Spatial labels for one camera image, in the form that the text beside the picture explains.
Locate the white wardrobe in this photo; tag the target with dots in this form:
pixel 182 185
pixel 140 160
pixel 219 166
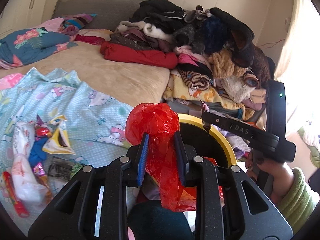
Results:
pixel 21 14

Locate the tan fuzzy garment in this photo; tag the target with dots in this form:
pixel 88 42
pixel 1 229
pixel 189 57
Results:
pixel 223 66

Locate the brown striped knit garment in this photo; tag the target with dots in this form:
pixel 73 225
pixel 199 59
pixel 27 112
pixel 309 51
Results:
pixel 195 80

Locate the cream fleece garment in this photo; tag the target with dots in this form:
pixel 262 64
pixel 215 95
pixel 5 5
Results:
pixel 236 89

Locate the blue wrapper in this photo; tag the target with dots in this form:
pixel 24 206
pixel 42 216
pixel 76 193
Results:
pixel 37 154

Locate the blue floral pink quilt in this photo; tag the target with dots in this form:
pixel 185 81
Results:
pixel 28 46

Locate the beige bed cover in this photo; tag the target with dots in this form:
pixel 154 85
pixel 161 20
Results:
pixel 130 83

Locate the grey headboard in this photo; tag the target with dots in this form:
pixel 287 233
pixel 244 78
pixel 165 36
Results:
pixel 109 13

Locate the red plastic bag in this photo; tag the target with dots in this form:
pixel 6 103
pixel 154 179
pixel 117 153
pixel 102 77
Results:
pixel 161 122

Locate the striped colourful cloth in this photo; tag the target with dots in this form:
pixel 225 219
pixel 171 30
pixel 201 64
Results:
pixel 73 24

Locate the black clothes pile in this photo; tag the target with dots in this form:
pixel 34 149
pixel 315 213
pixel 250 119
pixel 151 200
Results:
pixel 206 32

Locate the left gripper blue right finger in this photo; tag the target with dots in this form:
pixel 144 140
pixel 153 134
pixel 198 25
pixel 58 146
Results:
pixel 181 157

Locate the red garment on bed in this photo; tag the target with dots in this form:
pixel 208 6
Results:
pixel 120 53

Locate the white snack bag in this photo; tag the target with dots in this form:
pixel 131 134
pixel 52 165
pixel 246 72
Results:
pixel 26 186

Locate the light blue cartoon blanket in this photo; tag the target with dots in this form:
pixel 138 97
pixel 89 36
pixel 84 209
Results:
pixel 95 121

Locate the yellow rimmed black trash bin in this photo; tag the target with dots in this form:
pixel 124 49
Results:
pixel 210 144

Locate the dark clear wrapper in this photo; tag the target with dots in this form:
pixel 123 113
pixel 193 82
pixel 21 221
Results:
pixel 61 169

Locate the red stick wrapper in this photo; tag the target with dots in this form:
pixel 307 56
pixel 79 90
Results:
pixel 9 192

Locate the yellow white wrapper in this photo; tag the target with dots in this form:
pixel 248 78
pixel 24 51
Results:
pixel 58 143

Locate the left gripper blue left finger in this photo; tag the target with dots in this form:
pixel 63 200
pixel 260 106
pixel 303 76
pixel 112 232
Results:
pixel 141 158

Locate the right hand painted nails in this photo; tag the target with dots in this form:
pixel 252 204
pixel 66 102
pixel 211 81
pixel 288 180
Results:
pixel 283 177

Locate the yellow cartoon blanket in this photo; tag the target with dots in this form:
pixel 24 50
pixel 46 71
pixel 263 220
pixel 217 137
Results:
pixel 177 89

